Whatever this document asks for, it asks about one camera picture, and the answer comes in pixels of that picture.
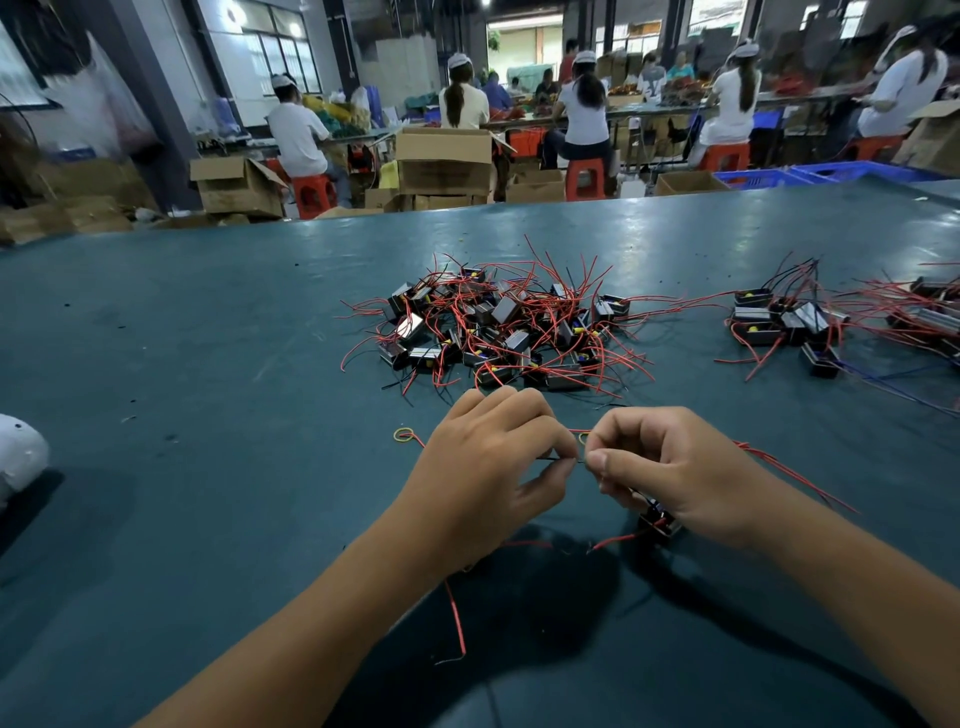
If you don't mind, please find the person's left hand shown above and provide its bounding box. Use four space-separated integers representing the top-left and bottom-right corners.
393 387 581 579

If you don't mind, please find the person's left forearm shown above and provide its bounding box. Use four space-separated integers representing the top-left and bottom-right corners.
138 525 452 728

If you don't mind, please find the white plastic shell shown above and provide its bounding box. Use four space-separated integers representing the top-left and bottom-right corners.
0 414 51 504

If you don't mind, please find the person's right forearm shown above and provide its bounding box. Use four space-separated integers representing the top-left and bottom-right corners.
742 495 960 728

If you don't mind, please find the shallow cardboard box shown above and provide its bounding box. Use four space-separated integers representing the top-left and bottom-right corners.
652 169 732 197

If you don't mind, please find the tilted cardboard box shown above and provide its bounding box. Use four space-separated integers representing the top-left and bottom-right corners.
895 99 960 177

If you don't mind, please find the central pile of wired modules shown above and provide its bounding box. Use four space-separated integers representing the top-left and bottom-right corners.
342 247 662 399

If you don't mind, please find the large closed cardboard box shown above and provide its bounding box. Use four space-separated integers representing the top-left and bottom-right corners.
394 129 497 197

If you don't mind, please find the low cardboard box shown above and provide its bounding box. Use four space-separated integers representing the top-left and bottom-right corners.
505 168 569 204

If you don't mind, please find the open cardboard box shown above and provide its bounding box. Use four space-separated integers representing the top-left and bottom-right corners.
189 154 287 219

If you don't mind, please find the person's right hand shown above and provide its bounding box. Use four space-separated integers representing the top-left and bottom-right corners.
585 405 785 554

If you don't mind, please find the blue plastic crate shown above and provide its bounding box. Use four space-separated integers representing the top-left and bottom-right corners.
790 160 947 185
715 168 819 191

